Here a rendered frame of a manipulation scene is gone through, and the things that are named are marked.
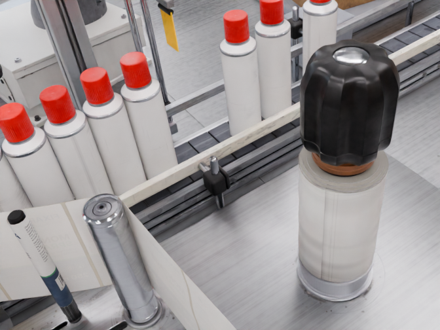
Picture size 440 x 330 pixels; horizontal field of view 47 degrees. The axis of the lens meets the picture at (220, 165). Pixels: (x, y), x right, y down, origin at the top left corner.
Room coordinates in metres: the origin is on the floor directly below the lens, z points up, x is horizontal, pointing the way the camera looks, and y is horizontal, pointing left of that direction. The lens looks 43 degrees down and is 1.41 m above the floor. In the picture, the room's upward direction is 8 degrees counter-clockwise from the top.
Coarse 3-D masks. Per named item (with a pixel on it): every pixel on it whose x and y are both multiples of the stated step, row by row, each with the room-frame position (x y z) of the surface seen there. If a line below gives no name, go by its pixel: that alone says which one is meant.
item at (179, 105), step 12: (396, 0) 0.83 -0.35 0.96; (408, 0) 0.84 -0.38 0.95; (372, 12) 0.80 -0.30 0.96; (384, 12) 0.81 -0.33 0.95; (348, 24) 0.77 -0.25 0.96; (360, 24) 0.78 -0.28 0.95; (336, 36) 0.76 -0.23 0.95; (300, 48) 0.72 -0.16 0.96; (216, 84) 0.65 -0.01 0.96; (192, 96) 0.63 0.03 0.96; (204, 96) 0.63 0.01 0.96; (168, 108) 0.61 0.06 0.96; (180, 108) 0.61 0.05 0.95
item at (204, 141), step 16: (416, 32) 0.84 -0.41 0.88; (432, 32) 0.84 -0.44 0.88; (384, 48) 0.80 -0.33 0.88; (400, 48) 0.80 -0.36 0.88; (432, 48) 0.78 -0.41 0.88; (400, 64) 0.75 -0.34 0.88; (224, 128) 0.64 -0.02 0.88; (288, 128) 0.62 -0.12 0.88; (192, 144) 0.62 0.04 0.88; (208, 144) 0.61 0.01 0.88; (256, 144) 0.59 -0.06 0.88; (224, 160) 0.57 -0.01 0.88; (192, 176) 0.54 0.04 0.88; (160, 192) 0.52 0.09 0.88; (144, 208) 0.50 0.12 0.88
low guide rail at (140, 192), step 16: (416, 48) 0.75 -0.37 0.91; (288, 112) 0.62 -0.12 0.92; (256, 128) 0.59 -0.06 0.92; (272, 128) 0.60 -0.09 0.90; (224, 144) 0.56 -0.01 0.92; (240, 144) 0.57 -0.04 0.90; (192, 160) 0.54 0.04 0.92; (208, 160) 0.55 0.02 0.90; (160, 176) 0.52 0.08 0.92; (176, 176) 0.52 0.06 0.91; (128, 192) 0.49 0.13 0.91; (144, 192) 0.50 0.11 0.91
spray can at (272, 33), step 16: (272, 0) 0.65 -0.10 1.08; (272, 16) 0.64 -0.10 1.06; (256, 32) 0.65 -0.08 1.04; (272, 32) 0.64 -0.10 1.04; (288, 32) 0.64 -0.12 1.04; (272, 48) 0.64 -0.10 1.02; (288, 48) 0.64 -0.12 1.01; (272, 64) 0.64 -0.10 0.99; (288, 64) 0.64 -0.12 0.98; (272, 80) 0.64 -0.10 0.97; (288, 80) 0.64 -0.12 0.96; (272, 96) 0.64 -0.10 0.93; (288, 96) 0.64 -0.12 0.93; (272, 112) 0.64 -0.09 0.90
